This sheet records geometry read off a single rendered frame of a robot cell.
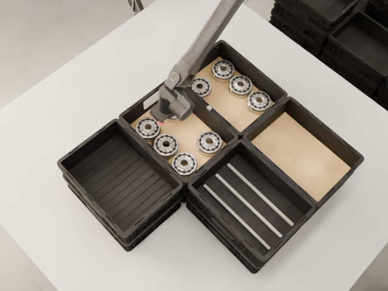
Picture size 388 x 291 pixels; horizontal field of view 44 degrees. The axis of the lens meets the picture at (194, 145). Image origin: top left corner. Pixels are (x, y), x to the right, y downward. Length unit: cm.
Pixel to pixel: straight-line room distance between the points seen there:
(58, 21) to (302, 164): 214
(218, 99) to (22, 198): 92
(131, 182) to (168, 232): 25
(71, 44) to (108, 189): 167
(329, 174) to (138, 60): 104
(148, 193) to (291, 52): 106
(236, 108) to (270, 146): 22
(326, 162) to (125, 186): 83
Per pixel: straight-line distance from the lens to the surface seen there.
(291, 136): 207
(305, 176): 200
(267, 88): 212
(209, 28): 155
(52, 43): 343
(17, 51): 344
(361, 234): 213
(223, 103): 210
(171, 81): 157
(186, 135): 201
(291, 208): 194
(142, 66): 236
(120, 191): 191
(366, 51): 307
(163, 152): 194
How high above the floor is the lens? 259
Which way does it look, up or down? 63 degrees down
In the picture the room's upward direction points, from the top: 6 degrees clockwise
